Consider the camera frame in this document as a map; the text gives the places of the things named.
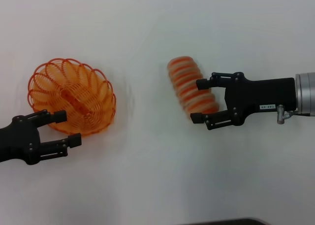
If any silver metal fitting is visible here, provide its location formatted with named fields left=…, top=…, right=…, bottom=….
left=277, top=104, right=295, bottom=125

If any orange wire basket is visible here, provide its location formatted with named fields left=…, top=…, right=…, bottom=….
left=27, top=58, right=117, bottom=139

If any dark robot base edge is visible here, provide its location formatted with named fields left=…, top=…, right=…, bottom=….
left=182, top=217, right=268, bottom=225

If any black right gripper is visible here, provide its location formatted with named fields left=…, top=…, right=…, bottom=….
left=190, top=72, right=296, bottom=131

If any orange striped bread loaf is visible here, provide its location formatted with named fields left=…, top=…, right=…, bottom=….
left=166, top=55, right=220, bottom=121

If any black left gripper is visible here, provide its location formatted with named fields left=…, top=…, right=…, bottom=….
left=0, top=109, right=82, bottom=165

